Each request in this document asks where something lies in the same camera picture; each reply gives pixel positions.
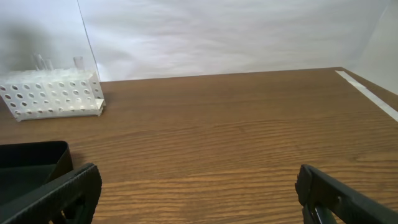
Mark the white test tube rack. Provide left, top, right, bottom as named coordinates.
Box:
left=0, top=68, right=107, bottom=123

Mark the black tray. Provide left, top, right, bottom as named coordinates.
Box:
left=0, top=140, right=75, bottom=208

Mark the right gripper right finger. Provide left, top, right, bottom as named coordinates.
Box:
left=294, top=164, right=398, bottom=224

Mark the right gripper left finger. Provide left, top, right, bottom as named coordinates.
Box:
left=0, top=162, right=103, bottom=224

